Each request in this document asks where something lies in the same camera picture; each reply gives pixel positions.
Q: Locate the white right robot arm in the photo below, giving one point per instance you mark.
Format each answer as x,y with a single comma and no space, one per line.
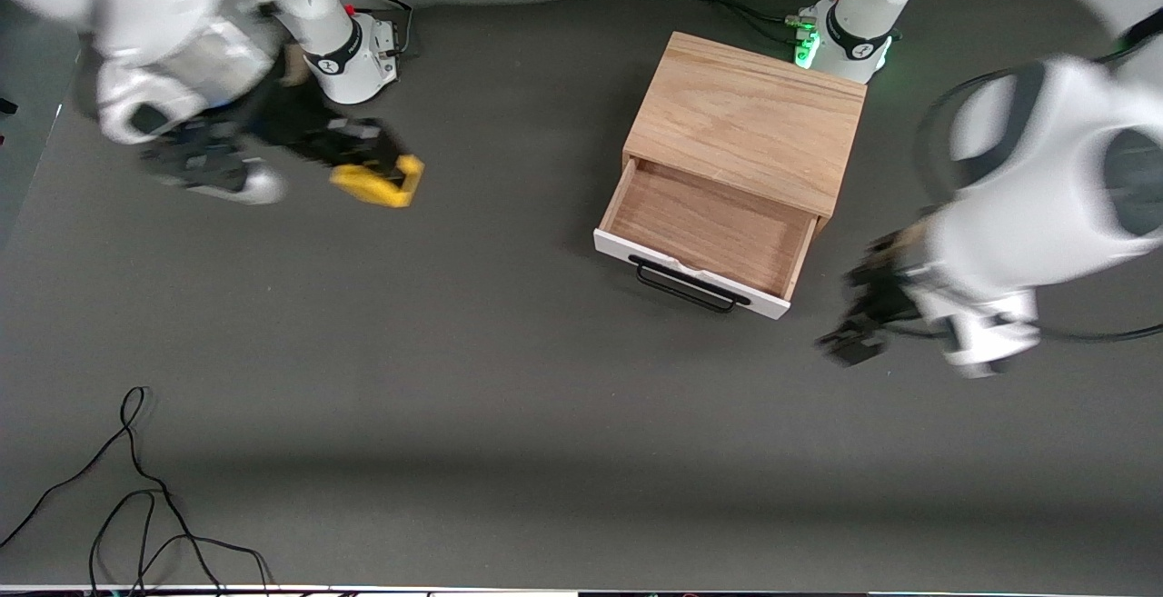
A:
182,15

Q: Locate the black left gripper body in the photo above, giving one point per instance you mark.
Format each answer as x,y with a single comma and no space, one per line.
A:
883,295

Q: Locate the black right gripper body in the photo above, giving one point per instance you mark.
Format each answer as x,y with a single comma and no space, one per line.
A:
293,122

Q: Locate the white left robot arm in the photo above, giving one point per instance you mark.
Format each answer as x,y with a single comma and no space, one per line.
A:
1045,197

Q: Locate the yellow wooden block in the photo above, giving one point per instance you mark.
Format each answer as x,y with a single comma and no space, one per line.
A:
377,186

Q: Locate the wooden drawer cabinet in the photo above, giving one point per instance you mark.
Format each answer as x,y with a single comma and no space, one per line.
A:
745,115

